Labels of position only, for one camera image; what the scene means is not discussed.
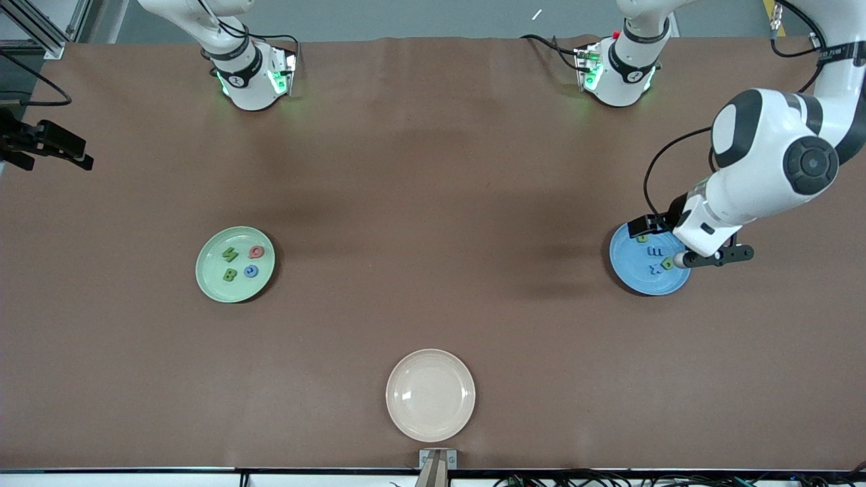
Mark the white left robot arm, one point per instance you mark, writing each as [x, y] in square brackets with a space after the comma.
[764, 149]

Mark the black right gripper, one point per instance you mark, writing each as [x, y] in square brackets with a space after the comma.
[28, 140]

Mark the blue letter C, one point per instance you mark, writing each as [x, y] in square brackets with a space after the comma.
[247, 272]

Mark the green letter N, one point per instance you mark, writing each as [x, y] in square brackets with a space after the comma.
[230, 256]

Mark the cream plate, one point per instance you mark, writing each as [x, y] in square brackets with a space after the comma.
[430, 396]

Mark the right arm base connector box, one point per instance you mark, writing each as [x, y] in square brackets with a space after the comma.
[283, 74]

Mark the brown table cover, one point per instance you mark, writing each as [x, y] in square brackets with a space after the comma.
[575, 372]

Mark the blue plate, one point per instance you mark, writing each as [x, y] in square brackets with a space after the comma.
[629, 270]

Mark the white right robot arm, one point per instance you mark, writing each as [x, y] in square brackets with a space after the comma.
[247, 88]

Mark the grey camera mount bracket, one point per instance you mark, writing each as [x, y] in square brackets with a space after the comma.
[436, 473]

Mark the green plate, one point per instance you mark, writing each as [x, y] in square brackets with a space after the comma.
[210, 270]

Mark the red letter Q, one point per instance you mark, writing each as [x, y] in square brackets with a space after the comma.
[251, 252]

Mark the green letter B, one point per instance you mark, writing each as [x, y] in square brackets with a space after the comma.
[228, 274]

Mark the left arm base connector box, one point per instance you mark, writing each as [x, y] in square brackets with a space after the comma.
[587, 67]

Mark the blue letter m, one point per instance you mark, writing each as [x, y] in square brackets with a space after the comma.
[655, 251]

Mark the aluminium frame profile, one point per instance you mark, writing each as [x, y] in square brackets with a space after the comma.
[51, 46]

